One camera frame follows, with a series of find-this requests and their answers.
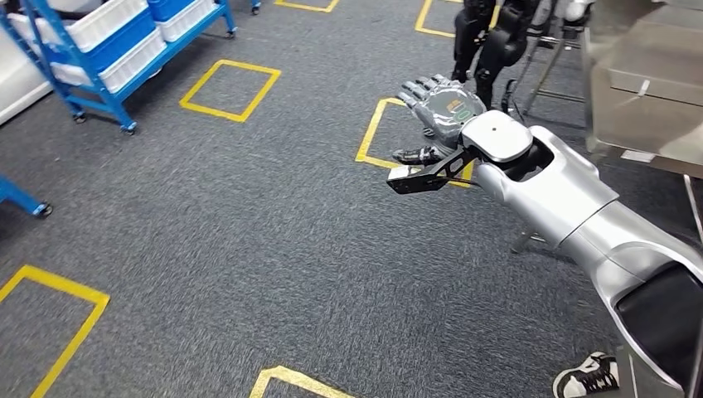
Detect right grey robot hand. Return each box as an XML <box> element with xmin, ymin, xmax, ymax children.
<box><xmin>391</xmin><ymin>73</ymin><xmax>488</xmax><ymax>167</ymax></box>

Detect stainless steel workbench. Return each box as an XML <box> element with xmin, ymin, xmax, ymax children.
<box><xmin>582</xmin><ymin>0</ymin><xmax>703</xmax><ymax>245</ymax></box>

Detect black humanoid robot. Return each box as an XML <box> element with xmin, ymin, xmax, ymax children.
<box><xmin>450</xmin><ymin>0</ymin><xmax>597</xmax><ymax>111</ymax></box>

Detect white plastic bin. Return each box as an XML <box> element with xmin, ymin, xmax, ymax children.
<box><xmin>49</xmin><ymin>27</ymin><xmax>167</xmax><ymax>95</ymax></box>
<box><xmin>156</xmin><ymin>0</ymin><xmax>219</xmax><ymax>44</ymax></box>
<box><xmin>7</xmin><ymin>0</ymin><xmax>149</xmax><ymax>53</ymax></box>

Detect blue plastic bin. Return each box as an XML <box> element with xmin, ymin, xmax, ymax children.
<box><xmin>43</xmin><ymin>7</ymin><xmax>158</xmax><ymax>75</ymax></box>
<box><xmin>147</xmin><ymin>0</ymin><xmax>194</xmax><ymax>23</ymax></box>

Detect black white sneaker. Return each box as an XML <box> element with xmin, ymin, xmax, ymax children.
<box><xmin>551</xmin><ymin>351</ymin><xmax>622</xmax><ymax>398</ymax></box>

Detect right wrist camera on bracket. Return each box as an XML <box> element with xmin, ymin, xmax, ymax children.
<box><xmin>385</xmin><ymin>147</ymin><xmax>479</xmax><ymax>196</ymax></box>

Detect steel frame stand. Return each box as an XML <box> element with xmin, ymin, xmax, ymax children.
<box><xmin>502</xmin><ymin>22</ymin><xmax>588</xmax><ymax>118</ymax></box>

